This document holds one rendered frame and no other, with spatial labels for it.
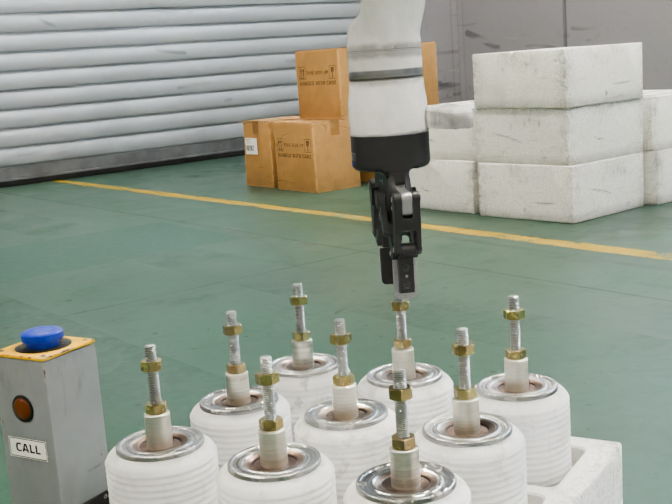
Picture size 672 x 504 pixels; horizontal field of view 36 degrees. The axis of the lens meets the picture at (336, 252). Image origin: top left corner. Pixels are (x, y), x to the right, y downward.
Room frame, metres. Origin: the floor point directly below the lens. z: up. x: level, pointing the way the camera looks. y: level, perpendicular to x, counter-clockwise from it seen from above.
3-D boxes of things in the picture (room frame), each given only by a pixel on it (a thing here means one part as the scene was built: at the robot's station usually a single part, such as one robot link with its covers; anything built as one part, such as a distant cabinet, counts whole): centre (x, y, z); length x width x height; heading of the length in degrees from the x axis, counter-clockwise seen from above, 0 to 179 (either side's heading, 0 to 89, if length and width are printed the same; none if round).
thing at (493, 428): (0.84, -0.10, 0.25); 0.08 x 0.08 x 0.01
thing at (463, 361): (0.84, -0.10, 0.30); 0.01 x 0.01 x 0.08
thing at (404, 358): (1.00, -0.06, 0.26); 0.02 x 0.02 x 0.03
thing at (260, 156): (4.89, 0.21, 0.15); 0.30 x 0.24 x 0.30; 126
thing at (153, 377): (0.86, 0.16, 0.30); 0.01 x 0.01 x 0.08
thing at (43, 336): (0.98, 0.29, 0.32); 0.04 x 0.04 x 0.02
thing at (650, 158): (3.74, -1.11, 0.09); 0.39 x 0.39 x 0.18; 40
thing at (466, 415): (0.84, -0.10, 0.26); 0.02 x 0.02 x 0.03
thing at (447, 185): (3.83, -0.52, 0.09); 0.39 x 0.39 x 0.18; 38
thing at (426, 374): (1.00, -0.06, 0.25); 0.08 x 0.08 x 0.01
